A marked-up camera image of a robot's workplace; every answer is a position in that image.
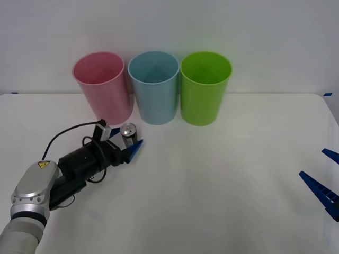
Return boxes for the pale blue plastic bin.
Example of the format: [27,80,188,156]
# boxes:
[127,51,180,125]

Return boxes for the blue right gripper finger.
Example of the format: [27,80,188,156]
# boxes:
[321,148,339,165]
[298,170,339,222]

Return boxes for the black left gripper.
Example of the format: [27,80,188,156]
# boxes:
[88,127,145,168]

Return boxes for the green plastic bin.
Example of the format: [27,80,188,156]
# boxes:
[180,51,233,126]

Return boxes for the pink plastic bin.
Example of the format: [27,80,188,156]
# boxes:
[72,51,133,126]

